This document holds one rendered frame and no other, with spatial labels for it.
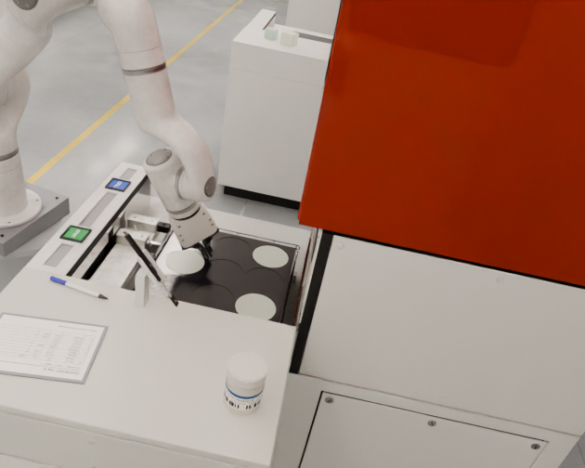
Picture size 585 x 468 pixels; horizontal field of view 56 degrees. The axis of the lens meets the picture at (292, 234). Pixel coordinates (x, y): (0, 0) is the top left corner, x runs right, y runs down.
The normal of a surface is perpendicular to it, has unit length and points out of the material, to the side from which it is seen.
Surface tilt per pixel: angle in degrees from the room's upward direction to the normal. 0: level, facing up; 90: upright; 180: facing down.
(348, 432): 90
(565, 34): 90
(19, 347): 0
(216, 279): 0
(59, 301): 0
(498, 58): 90
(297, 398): 90
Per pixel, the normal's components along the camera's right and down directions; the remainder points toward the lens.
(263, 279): 0.17, -0.81
